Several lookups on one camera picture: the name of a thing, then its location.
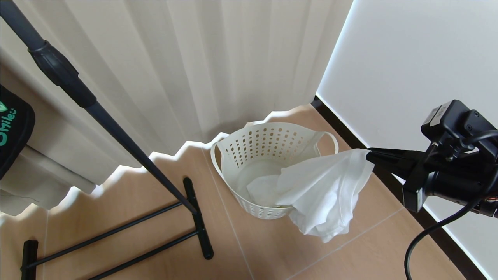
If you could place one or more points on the white garment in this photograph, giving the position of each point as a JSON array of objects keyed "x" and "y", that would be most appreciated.
[{"x": 327, "y": 186}]

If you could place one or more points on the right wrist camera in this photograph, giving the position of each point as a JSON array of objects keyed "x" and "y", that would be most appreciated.
[{"x": 455, "y": 120}]

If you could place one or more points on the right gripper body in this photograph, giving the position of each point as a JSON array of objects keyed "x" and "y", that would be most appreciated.
[{"x": 455, "y": 184}]

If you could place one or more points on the black shorts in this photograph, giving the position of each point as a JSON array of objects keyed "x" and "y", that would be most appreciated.
[{"x": 13, "y": 132}]

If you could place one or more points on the black clothes rack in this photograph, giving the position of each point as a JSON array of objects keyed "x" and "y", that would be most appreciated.
[{"x": 58, "y": 70}]

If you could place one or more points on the white laundry basket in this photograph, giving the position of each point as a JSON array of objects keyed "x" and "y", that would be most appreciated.
[{"x": 264, "y": 140}]

